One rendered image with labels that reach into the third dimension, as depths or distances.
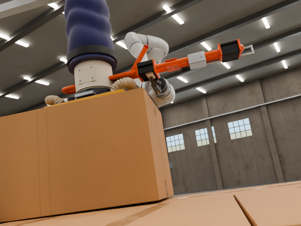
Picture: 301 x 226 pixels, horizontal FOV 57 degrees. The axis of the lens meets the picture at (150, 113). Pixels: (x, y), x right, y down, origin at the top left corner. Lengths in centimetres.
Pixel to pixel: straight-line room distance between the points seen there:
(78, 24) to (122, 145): 61
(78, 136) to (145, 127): 25
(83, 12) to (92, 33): 12
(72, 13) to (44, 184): 74
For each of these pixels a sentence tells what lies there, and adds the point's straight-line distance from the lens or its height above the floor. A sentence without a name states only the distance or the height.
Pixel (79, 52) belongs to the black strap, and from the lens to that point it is 124.
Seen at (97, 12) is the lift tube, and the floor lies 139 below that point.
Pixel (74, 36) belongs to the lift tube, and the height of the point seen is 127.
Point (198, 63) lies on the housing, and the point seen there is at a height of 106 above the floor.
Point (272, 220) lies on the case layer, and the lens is 35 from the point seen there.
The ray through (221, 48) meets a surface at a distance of 118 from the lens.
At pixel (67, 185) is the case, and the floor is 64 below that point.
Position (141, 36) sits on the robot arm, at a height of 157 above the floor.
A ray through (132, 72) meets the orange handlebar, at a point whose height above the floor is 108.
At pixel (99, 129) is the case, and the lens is 103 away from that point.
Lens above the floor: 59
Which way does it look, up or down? 15 degrees up
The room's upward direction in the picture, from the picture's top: 8 degrees counter-clockwise
